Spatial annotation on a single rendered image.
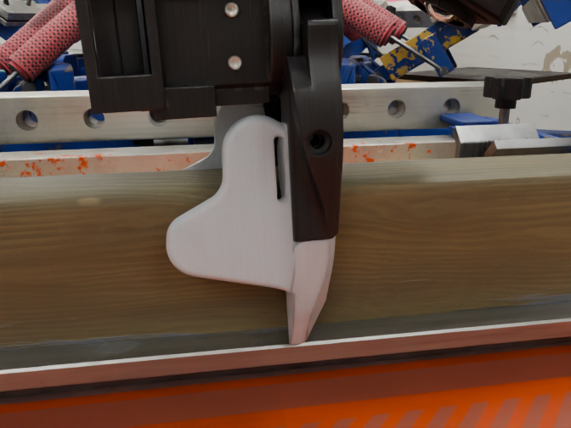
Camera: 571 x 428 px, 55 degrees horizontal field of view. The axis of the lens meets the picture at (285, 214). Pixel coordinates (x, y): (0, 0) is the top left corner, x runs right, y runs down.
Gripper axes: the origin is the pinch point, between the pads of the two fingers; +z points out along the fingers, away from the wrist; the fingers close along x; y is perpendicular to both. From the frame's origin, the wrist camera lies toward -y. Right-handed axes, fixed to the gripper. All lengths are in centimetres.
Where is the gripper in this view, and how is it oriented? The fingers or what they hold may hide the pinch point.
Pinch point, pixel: (302, 284)
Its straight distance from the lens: 24.7
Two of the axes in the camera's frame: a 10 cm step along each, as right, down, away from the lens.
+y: -9.8, 0.9, -1.5
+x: 1.7, 3.4, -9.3
